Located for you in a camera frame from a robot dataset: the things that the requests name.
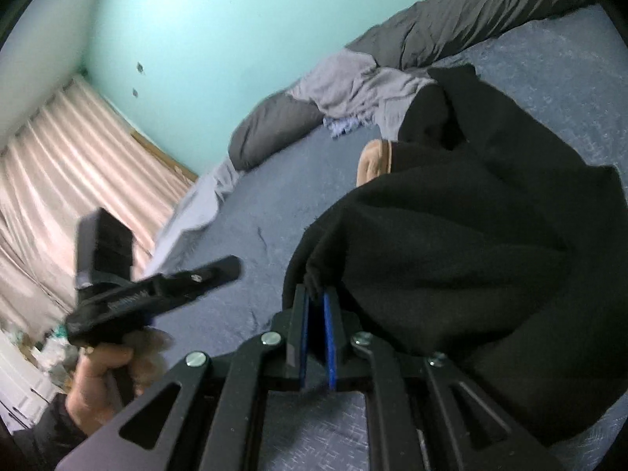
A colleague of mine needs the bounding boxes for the blue patterned bed cover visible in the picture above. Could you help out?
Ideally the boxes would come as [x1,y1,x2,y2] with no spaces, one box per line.
[147,2,628,471]

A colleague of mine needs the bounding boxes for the pale clutter pile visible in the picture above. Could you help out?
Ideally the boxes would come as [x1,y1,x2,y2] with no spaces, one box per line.
[37,326,82,388]

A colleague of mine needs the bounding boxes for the person's left hand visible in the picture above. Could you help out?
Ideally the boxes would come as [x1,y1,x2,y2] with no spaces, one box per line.
[66,326,170,435]

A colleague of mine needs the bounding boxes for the pink curtain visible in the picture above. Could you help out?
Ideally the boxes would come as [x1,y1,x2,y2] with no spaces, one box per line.
[0,75,197,334]

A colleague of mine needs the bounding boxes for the tan plush object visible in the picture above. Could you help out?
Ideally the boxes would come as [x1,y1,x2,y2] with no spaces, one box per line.
[356,139,398,187]

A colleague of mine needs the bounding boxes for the white box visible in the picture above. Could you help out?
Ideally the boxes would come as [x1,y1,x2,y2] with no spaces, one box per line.
[0,338,60,420]

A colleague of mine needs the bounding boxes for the dark grey rolled duvet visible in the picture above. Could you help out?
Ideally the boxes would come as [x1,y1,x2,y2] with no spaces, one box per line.
[230,0,597,170]

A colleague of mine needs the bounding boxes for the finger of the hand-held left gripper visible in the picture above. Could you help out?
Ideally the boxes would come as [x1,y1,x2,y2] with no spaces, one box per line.
[142,256,242,312]

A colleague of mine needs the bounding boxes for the light grey sheet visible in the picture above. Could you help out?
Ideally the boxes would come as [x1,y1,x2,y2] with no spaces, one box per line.
[142,159,241,276]

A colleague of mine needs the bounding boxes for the light blue fringed cloth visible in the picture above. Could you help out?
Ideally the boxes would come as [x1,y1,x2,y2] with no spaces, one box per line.
[324,117,366,139]

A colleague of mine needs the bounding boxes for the wooden trim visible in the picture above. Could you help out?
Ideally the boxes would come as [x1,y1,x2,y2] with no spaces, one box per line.
[131,130,199,182]

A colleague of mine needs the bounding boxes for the black sweater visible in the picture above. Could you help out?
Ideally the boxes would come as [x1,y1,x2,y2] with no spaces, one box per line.
[285,64,628,433]

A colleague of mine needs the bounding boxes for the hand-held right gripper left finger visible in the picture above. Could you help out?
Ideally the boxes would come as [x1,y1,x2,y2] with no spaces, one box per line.
[56,285,315,471]

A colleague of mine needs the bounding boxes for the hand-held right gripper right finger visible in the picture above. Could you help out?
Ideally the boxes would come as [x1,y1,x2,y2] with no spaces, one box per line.
[321,288,565,471]

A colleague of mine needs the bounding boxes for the grey sweater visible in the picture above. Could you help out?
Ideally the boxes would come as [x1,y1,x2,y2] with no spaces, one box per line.
[287,51,437,138]

